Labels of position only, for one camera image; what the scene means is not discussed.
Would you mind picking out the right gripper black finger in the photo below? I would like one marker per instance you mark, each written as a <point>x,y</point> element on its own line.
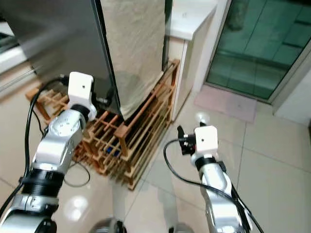
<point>200,124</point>
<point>181,135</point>

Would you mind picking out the dark grey mini fridge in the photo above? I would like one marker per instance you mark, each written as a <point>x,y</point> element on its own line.
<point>63,34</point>

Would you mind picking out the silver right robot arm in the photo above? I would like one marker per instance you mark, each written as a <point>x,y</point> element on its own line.
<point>221,194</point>

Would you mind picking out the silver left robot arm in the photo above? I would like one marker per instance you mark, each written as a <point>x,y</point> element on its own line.
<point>60,141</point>

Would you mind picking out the pink floor mat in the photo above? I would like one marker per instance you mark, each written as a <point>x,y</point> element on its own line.
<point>226,104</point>

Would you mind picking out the wooden slatted rack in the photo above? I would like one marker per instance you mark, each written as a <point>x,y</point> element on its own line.
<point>130,133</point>

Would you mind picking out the grey right robot foot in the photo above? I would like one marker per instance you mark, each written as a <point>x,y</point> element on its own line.
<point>181,229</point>

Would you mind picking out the grey robot foot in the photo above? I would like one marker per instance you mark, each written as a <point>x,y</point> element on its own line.
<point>106,226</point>
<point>181,229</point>

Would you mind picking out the beige kitchen cabinet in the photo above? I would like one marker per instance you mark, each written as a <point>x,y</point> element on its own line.
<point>14,121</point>

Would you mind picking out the green glass sliding door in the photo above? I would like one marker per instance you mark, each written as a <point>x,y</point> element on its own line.
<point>257,48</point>

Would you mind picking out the grey left robot foot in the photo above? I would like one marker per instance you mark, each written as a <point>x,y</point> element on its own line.
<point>106,226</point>

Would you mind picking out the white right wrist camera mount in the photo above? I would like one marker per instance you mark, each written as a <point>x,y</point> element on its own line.
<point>206,141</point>

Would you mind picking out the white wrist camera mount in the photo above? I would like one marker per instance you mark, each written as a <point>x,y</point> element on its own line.
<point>81,90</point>
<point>206,141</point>

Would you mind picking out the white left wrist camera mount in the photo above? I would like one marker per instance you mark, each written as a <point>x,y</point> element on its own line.
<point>81,90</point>

